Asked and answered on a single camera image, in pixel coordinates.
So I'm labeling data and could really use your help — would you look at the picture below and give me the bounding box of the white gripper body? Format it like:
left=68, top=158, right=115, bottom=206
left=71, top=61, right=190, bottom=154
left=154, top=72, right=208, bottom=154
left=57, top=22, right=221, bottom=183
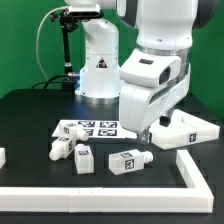
left=119, top=49, right=191, bottom=133

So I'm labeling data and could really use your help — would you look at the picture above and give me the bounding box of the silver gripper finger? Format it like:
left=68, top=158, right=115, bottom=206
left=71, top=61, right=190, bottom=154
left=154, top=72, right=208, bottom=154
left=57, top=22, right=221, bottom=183
left=160, top=110, right=173, bottom=126
left=139, top=131, right=151, bottom=144

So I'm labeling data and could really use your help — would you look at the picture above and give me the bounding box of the white square tabletop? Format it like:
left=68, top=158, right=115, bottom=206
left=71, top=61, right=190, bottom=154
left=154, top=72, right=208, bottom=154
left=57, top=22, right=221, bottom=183
left=150, top=109, right=220, bottom=150

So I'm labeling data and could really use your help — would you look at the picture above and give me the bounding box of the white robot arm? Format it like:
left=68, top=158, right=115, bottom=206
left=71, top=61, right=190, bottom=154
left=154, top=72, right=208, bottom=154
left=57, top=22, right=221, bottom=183
left=64, top=0, right=221, bottom=144

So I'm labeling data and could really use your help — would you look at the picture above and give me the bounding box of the paper sheet with markers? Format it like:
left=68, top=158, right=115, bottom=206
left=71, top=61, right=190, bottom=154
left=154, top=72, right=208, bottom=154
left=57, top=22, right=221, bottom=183
left=52, top=120, right=137, bottom=139

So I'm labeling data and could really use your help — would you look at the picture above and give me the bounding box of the white L-shaped fence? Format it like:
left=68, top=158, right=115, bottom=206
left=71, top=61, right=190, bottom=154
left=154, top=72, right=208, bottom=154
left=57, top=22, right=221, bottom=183
left=0, top=150, right=214, bottom=213

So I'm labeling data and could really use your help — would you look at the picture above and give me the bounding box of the white block at left edge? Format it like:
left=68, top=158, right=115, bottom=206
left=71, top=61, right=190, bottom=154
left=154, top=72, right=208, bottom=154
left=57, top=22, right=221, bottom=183
left=0, top=148, right=6, bottom=169

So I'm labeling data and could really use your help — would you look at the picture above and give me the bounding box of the black camera on stand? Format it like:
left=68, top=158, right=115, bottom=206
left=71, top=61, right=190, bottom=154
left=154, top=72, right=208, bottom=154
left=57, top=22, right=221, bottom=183
left=44, top=4, right=104, bottom=91

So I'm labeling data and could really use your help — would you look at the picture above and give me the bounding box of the black cable at base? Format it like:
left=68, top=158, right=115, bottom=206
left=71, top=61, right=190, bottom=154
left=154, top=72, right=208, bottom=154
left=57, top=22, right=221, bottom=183
left=31, top=74, right=80, bottom=90

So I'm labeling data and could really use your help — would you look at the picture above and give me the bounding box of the white cable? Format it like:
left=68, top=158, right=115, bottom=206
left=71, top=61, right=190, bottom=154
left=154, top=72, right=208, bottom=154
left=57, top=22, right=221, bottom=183
left=35, top=5, right=70, bottom=82

